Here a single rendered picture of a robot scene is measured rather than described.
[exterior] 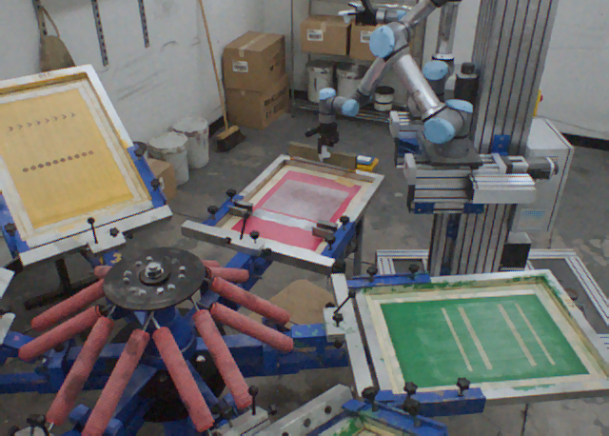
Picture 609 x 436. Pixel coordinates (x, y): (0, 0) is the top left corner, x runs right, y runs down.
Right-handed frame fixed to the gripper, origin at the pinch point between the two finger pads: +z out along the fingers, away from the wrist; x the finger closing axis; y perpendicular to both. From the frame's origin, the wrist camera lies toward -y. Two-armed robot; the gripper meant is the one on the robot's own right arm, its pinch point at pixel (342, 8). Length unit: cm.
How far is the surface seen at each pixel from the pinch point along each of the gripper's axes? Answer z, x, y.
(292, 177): 0, -70, 63
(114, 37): 187, 20, 48
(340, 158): -26, -67, 47
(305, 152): -7, -67, 48
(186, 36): 189, 103, 80
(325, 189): -20, -74, 63
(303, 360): -57, -177, 52
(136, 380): -19, -213, 37
